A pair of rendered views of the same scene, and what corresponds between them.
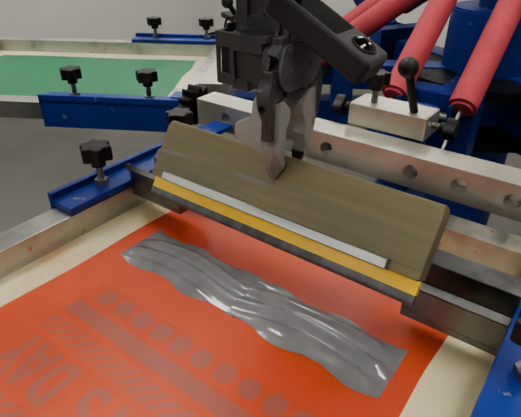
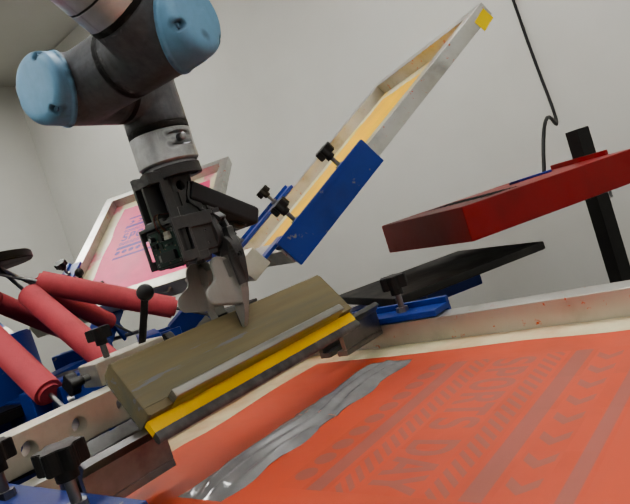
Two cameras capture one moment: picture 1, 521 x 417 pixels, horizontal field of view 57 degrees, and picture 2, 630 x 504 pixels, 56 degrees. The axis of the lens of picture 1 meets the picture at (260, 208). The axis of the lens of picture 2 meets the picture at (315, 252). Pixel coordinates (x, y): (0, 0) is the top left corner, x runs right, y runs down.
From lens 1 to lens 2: 0.79 m
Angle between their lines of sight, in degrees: 85
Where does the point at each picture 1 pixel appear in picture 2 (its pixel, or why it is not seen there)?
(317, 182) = (266, 307)
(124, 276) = (270, 480)
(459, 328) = (367, 332)
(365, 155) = not seen: hidden behind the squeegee
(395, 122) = not seen: hidden behind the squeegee
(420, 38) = (17, 347)
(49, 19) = not seen: outside the picture
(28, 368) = (416, 466)
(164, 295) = (307, 447)
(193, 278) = (286, 439)
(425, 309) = (353, 337)
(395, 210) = (308, 290)
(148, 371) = (406, 417)
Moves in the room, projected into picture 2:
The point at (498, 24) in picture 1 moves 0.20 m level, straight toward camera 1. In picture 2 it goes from (63, 312) to (133, 290)
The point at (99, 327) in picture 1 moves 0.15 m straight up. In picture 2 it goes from (353, 458) to (303, 305)
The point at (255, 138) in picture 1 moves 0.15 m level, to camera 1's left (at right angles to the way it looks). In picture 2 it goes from (228, 293) to (197, 313)
